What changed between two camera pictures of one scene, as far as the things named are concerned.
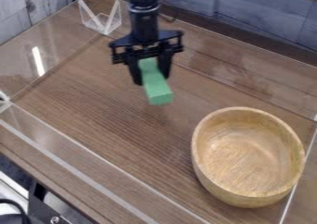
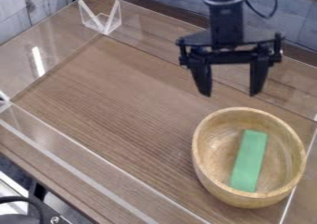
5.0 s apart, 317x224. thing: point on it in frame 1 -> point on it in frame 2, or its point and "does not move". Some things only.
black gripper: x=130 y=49 -> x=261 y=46
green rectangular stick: x=160 y=94 -> x=249 y=160
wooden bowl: x=247 y=155 does not move
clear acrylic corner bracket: x=102 y=22 does not move
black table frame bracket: x=42 y=213 does not move
